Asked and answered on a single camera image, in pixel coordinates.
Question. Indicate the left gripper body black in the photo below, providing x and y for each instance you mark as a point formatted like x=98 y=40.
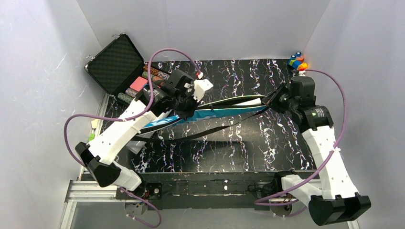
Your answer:
x=184 y=105

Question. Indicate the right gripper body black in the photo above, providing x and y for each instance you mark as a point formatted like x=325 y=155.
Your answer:
x=279 y=98

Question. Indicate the blue racket bag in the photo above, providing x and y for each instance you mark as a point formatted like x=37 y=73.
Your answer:
x=222 y=108

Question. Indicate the white shuttlecock tube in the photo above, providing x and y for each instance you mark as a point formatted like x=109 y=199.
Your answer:
x=136 y=146

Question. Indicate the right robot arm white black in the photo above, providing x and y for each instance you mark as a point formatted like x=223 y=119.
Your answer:
x=338 y=199

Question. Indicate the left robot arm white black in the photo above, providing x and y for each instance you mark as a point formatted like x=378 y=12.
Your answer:
x=98 y=156

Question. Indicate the poker chip roll brown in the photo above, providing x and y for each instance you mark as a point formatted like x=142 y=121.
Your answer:
x=155 y=74

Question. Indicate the pink card box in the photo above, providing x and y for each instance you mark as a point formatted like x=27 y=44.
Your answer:
x=138 y=84

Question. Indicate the poker chip roll purple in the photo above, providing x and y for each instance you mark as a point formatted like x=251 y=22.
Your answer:
x=130 y=92

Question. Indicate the poker chip roll front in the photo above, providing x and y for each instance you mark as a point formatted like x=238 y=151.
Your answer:
x=126 y=98

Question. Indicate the black aluminium case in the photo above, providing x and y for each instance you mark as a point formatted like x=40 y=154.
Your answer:
x=117 y=66

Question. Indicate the wooden block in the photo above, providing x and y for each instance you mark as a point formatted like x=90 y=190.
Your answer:
x=94 y=123

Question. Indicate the green clip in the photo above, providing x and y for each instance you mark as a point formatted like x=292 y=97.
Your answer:
x=91 y=137

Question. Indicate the black base beam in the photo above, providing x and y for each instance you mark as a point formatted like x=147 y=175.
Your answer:
x=203 y=190

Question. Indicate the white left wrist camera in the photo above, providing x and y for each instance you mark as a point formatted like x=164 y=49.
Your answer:
x=201 y=87

